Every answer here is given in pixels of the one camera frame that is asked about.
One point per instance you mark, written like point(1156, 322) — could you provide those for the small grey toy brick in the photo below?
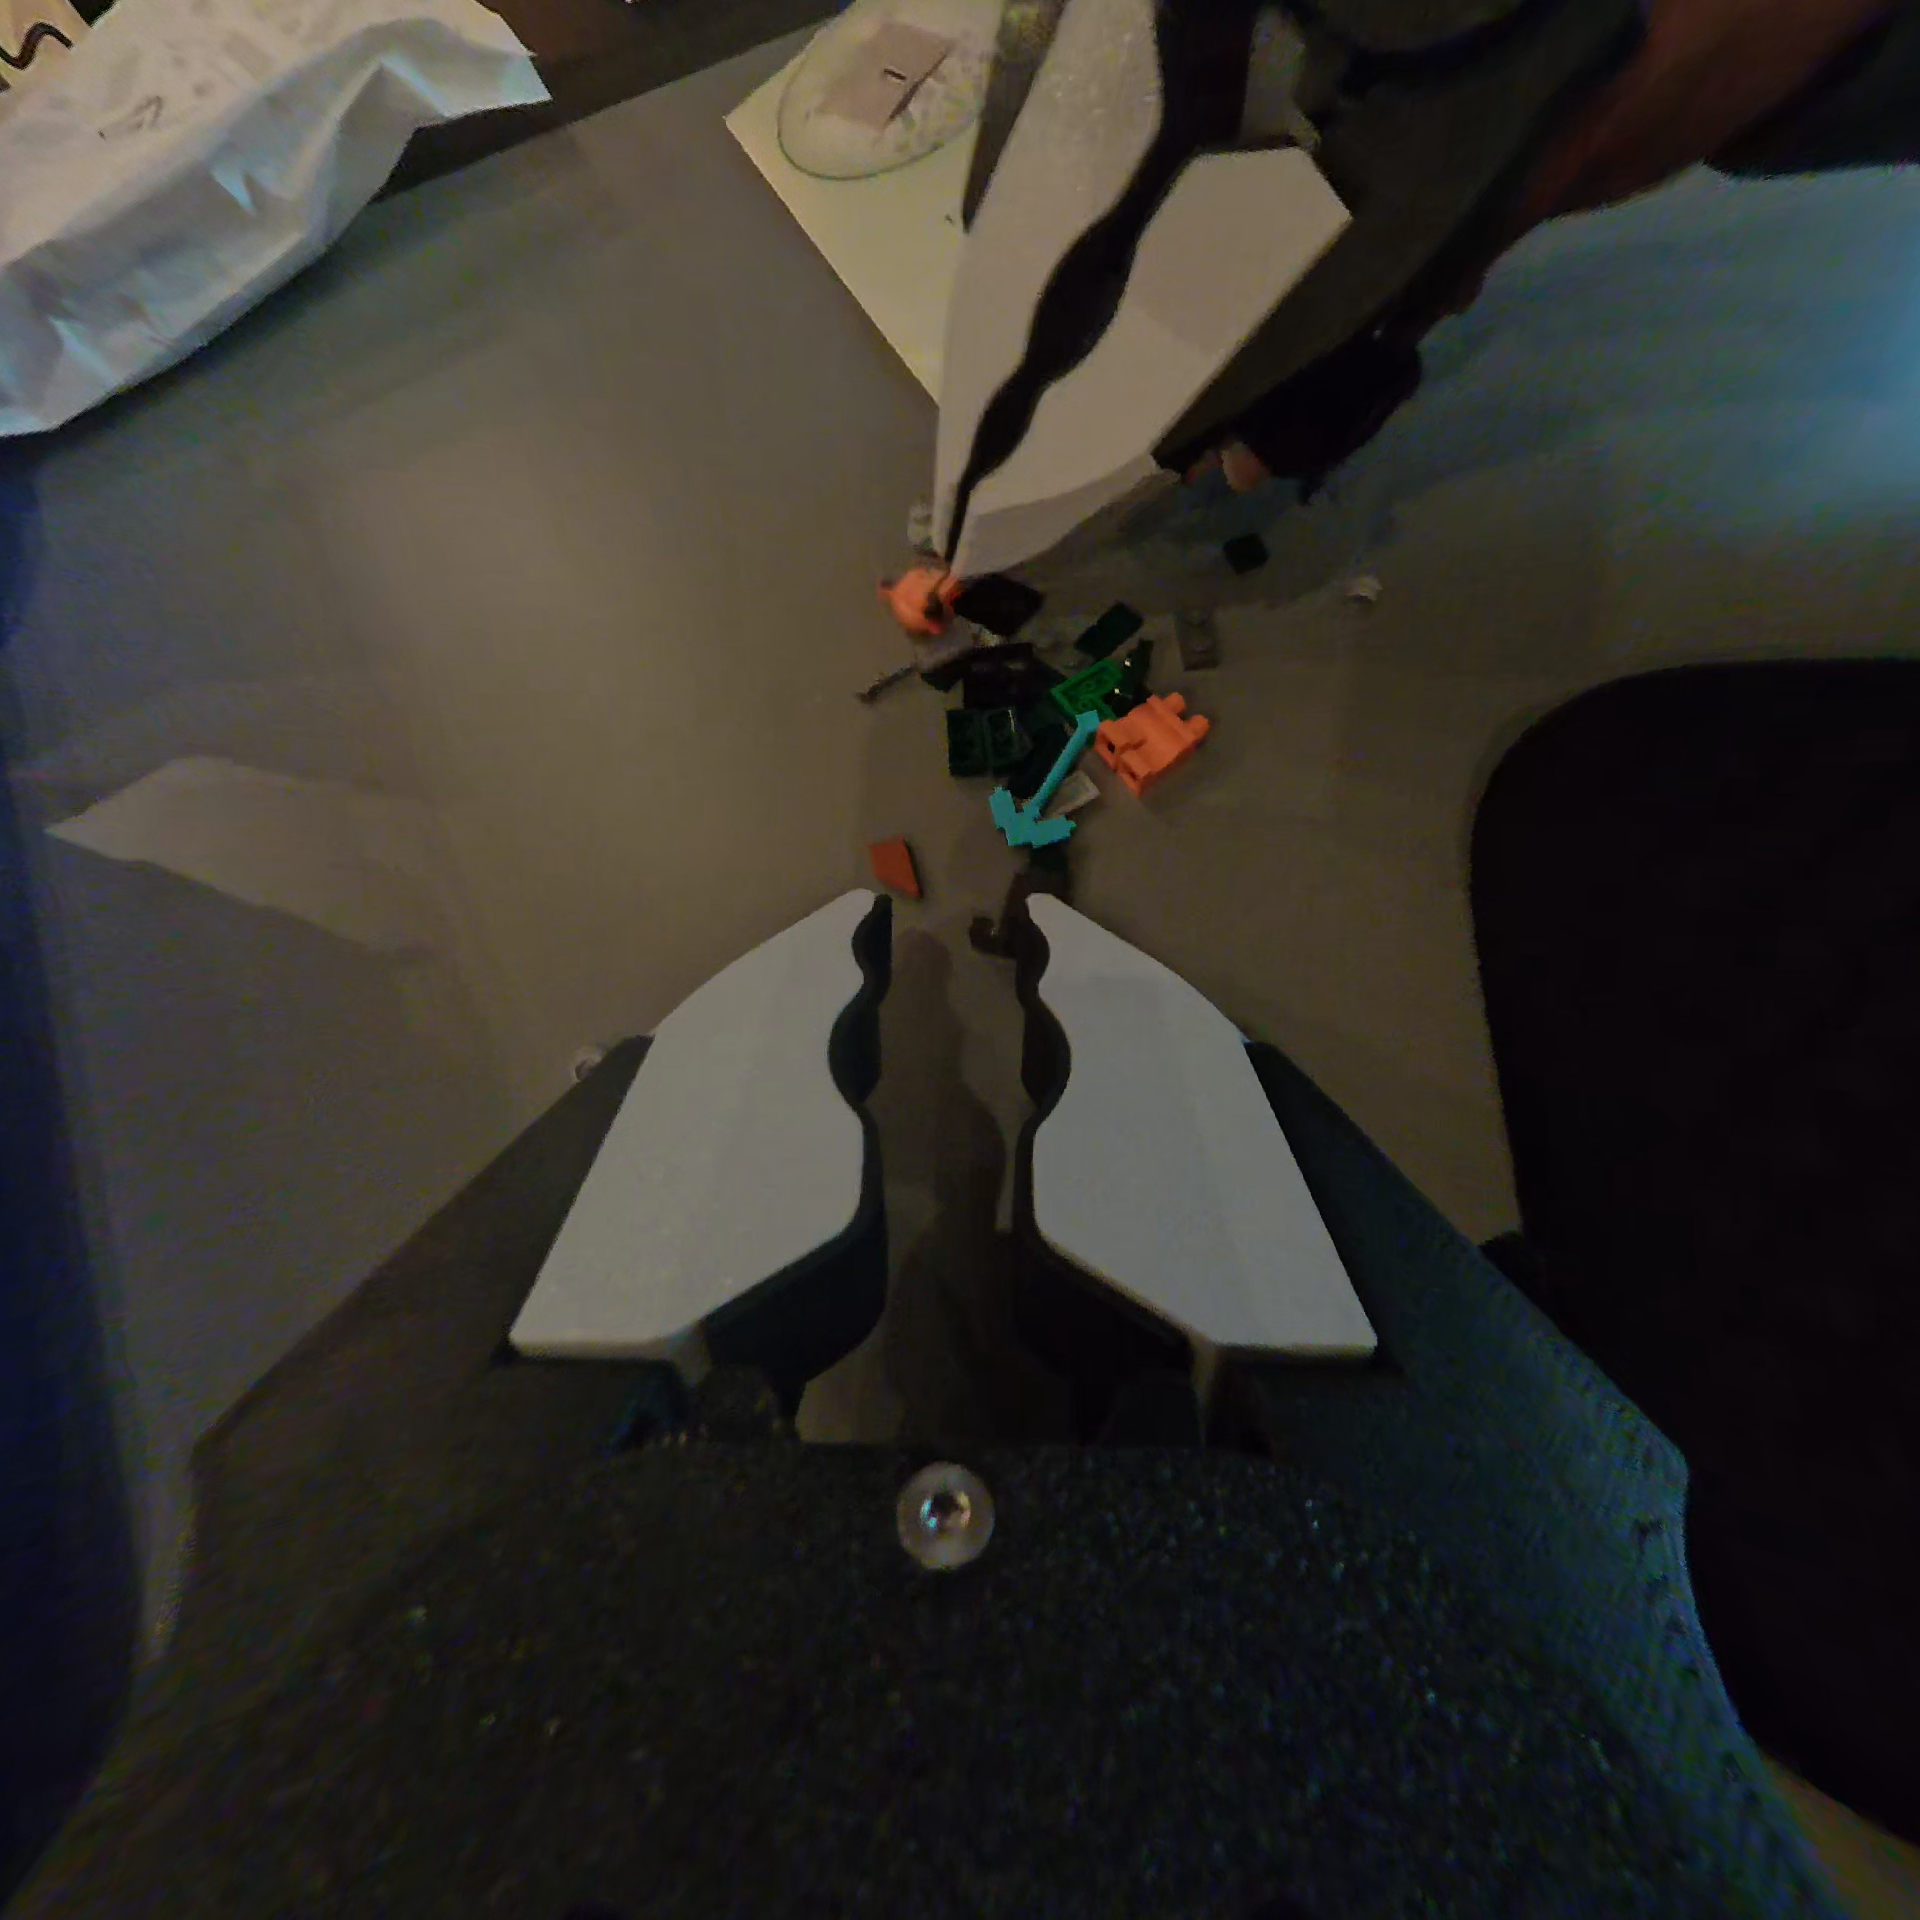
point(1197, 641)

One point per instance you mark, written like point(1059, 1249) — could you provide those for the orange pumpkin face brick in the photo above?
point(914, 602)

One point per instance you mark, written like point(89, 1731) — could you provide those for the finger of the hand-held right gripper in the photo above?
point(1200, 285)
point(1035, 211)

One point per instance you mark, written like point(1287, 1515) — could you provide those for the white paper bag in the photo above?
point(211, 181)

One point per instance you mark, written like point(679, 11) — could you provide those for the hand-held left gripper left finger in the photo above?
point(721, 1171)

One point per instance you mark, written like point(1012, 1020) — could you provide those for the person's right hand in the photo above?
point(1756, 84)

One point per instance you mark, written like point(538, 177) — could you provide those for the pile of toy bricks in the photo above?
point(1019, 690)

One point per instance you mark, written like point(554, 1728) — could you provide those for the orange toy brick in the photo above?
point(1149, 737)

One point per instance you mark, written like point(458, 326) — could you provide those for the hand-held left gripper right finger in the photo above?
point(1187, 1187)

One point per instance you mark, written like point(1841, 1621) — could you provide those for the white instruction booklet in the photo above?
point(855, 181)

